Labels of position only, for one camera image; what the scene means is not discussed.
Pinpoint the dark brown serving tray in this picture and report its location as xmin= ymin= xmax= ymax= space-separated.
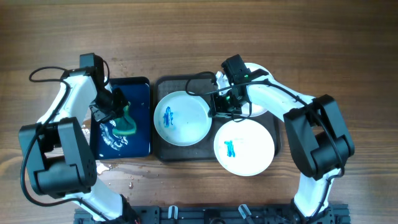
xmin=151 ymin=73 xmax=282 ymax=162

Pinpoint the white plate back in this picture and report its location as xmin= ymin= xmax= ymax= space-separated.
xmin=217 ymin=62 xmax=274 ymax=118

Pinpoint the white plate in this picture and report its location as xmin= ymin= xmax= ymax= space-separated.
xmin=217 ymin=62 xmax=274 ymax=118
xmin=154 ymin=91 xmax=212 ymax=146
xmin=213 ymin=119 xmax=275 ymax=177

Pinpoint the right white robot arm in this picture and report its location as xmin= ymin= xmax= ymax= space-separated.
xmin=208 ymin=55 xmax=354 ymax=223

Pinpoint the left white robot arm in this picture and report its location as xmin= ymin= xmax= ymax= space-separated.
xmin=19 ymin=53 xmax=141 ymax=223

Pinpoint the blue water tray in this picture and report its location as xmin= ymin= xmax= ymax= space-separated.
xmin=90 ymin=77 xmax=152 ymax=160

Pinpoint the green yellow sponge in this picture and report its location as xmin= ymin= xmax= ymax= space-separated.
xmin=112 ymin=105 xmax=137 ymax=136

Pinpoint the black mounting rail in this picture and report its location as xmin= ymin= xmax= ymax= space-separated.
xmin=73 ymin=204 xmax=351 ymax=224

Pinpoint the white plate front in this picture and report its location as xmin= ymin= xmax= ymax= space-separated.
xmin=213 ymin=119 xmax=275 ymax=177

